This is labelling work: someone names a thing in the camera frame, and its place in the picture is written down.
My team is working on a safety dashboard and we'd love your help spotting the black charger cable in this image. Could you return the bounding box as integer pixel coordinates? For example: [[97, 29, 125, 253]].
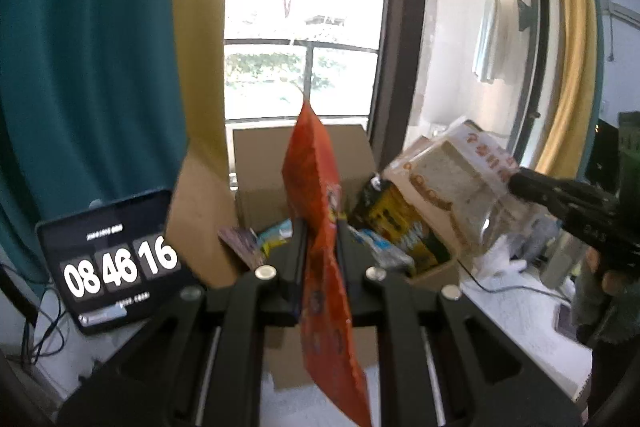
[[459, 271, 568, 300]]

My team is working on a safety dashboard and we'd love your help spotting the balcony railing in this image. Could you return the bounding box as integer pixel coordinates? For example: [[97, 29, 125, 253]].
[[224, 38, 382, 124]]

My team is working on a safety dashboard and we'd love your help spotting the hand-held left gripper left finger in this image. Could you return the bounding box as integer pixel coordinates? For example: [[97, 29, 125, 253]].
[[57, 216, 308, 427]]

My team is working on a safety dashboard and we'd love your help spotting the black and yellow packet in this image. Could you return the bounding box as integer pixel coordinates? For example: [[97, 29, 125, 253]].
[[349, 174, 452, 276]]

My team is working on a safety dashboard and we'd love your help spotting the person's right hand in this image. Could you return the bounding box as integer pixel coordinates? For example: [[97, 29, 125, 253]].
[[582, 249, 639, 304]]

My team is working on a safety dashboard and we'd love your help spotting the teal curtain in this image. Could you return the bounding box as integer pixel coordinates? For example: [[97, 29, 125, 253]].
[[0, 0, 202, 289]]

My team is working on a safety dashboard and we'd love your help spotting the hanging towel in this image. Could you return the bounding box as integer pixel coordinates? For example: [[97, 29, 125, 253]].
[[472, 0, 502, 84]]

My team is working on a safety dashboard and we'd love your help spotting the small blue white packet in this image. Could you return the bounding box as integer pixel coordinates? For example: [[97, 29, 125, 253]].
[[257, 219, 294, 254]]

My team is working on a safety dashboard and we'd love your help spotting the orange snack packet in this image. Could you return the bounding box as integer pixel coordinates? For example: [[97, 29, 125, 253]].
[[280, 99, 374, 427]]

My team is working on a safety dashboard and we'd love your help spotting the purple snack packet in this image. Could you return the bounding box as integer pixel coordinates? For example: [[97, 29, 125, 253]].
[[217, 226, 266, 271]]

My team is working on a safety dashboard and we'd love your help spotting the black window post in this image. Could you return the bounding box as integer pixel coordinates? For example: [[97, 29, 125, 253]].
[[367, 0, 431, 158]]

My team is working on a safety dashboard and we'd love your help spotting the sliced bread packet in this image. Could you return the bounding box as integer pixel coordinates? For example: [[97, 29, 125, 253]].
[[381, 117, 524, 264]]

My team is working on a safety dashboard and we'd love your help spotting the grey pouch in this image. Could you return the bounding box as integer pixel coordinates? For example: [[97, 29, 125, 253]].
[[514, 207, 557, 264]]

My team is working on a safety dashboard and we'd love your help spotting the tablet with clock display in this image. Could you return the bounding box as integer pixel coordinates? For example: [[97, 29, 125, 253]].
[[35, 189, 202, 336]]

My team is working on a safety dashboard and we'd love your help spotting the computer monitor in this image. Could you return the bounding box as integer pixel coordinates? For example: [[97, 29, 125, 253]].
[[582, 119, 622, 194]]

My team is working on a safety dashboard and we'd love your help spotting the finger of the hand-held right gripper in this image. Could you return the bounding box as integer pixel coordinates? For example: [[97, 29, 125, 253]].
[[507, 167, 571, 221]]

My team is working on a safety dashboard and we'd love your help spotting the black tablet cable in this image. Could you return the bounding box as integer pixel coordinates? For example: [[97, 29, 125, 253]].
[[19, 286, 67, 364]]

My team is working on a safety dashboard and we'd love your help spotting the steel tumbler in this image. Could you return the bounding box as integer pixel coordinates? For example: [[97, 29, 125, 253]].
[[542, 231, 584, 289]]

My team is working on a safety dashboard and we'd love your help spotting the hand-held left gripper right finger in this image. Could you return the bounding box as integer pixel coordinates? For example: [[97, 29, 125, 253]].
[[335, 218, 587, 427]]

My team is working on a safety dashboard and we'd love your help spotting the yellow curtain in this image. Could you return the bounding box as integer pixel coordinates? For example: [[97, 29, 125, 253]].
[[172, 0, 239, 180], [534, 0, 602, 188]]

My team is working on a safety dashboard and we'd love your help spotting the cardboard box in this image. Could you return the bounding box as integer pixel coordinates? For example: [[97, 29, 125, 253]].
[[167, 122, 462, 392]]

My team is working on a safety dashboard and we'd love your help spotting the white snack packet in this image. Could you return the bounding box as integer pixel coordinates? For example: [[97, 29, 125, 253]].
[[350, 227, 417, 274]]

